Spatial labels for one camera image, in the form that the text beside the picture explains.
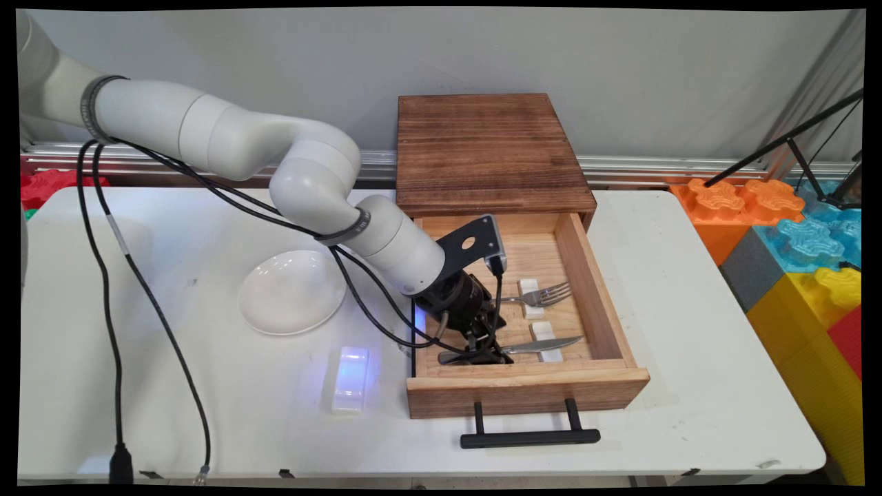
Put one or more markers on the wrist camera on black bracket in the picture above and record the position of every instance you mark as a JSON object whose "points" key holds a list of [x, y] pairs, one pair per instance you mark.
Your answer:
{"points": [[475, 241]]}

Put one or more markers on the black tripod stand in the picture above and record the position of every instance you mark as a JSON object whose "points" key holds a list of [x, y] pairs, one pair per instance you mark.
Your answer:
{"points": [[778, 144]]}

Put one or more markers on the red foam block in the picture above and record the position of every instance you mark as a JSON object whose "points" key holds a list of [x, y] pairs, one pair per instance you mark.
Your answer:
{"points": [[847, 341], [48, 186]]}

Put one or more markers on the clear rest near knife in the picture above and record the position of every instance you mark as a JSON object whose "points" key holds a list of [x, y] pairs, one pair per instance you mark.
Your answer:
{"points": [[350, 386]]}

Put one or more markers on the silver fork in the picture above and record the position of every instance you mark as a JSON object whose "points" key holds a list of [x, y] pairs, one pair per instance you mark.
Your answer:
{"points": [[544, 296]]}

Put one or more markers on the white round plate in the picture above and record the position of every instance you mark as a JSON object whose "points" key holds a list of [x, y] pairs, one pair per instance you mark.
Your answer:
{"points": [[289, 296]]}

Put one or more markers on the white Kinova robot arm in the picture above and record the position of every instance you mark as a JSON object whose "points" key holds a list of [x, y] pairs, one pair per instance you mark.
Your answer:
{"points": [[207, 131]]}

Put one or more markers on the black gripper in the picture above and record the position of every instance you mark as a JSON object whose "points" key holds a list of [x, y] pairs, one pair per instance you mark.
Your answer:
{"points": [[462, 300]]}

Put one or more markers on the aluminium rail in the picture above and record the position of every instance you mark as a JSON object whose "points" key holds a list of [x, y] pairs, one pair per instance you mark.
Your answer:
{"points": [[654, 169]]}

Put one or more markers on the dark wooden drawer cabinet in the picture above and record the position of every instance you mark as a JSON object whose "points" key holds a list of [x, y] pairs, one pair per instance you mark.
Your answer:
{"points": [[482, 151]]}

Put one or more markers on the white cutlery rest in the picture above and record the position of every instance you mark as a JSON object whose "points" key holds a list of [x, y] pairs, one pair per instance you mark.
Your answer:
{"points": [[551, 357], [530, 311]]}

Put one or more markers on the orange foam block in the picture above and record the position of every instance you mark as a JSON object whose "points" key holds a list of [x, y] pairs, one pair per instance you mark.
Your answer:
{"points": [[723, 207]]}

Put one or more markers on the silver table knife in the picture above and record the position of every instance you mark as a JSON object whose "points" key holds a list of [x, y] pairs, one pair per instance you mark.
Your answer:
{"points": [[551, 343]]}

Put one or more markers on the grey foam block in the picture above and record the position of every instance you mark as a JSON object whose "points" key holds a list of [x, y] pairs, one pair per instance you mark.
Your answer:
{"points": [[751, 272]]}

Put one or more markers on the blue foam block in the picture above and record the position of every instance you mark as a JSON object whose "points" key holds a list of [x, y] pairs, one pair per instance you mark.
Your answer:
{"points": [[806, 244]]}

